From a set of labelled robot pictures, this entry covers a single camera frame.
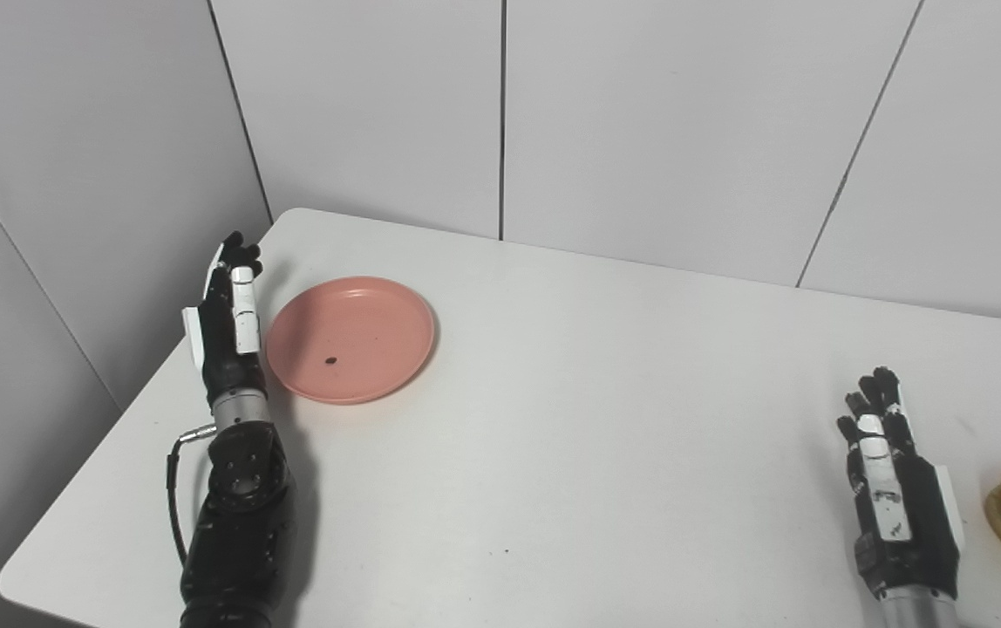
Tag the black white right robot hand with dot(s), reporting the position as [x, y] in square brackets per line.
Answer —
[910, 523]

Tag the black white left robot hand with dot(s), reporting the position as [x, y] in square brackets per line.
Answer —
[226, 344]

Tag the pink round plate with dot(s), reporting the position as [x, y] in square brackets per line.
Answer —
[361, 331]

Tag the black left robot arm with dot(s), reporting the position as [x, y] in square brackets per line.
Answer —
[239, 515]

